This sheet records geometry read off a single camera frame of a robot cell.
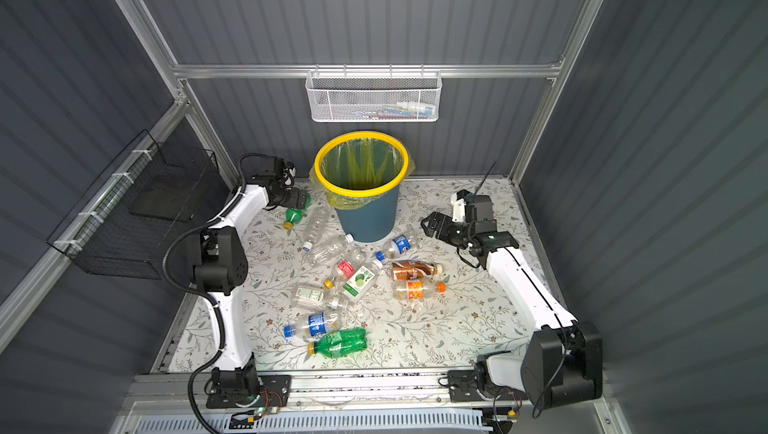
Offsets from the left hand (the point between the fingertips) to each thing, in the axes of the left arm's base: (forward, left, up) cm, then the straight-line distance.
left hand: (288, 197), depth 102 cm
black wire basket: (-18, +25, +19) cm, 36 cm away
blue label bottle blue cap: (-42, -12, -5) cm, 44 cm away
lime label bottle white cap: (-29, -24, -7) cm, 39 cm away
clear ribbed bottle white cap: (-19, -15, -6) cm, 25 cm away
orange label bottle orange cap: (-33, -41, -6) cm, 53 cm away
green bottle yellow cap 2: (-47, -19, -8) cm, 51 cm away
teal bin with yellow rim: (-7, -29, -9) cm, 31 cm away
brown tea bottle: (-28, -39, -5) cm, 48 cm away
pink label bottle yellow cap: (-26, -20, -5) cm, 34 cm away
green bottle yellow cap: (-3, -1, -7) cm, 7 cm away
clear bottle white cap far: (-6, -9, -9) cm, 14 cm away
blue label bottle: (-18, -36, -7) cm, 41 cm away
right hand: (-22, -47, +9) cm, 53 cm away
